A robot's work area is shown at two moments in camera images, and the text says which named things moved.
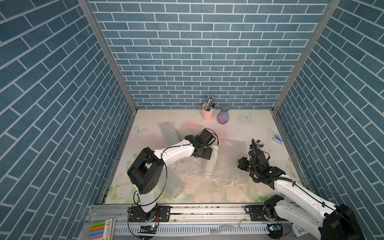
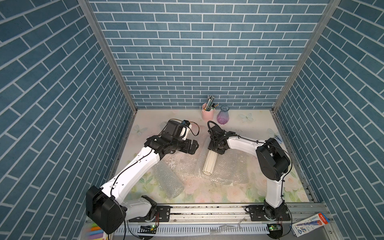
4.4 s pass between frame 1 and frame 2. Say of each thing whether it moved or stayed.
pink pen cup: stayed
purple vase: stayed
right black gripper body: moved
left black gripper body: moved
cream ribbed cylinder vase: stayed
